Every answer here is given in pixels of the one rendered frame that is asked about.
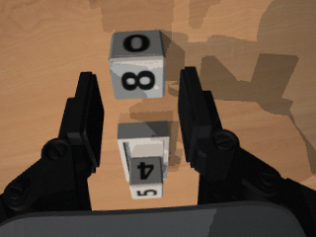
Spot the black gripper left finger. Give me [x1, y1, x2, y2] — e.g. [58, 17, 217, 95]
[0, 71, 105, 223]

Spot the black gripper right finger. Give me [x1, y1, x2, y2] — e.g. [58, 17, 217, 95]
[178, 66, 316, 237]

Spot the white number cube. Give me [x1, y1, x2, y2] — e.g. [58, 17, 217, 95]
[129, 157, 163, 199]
[109, 31, 166, 100]

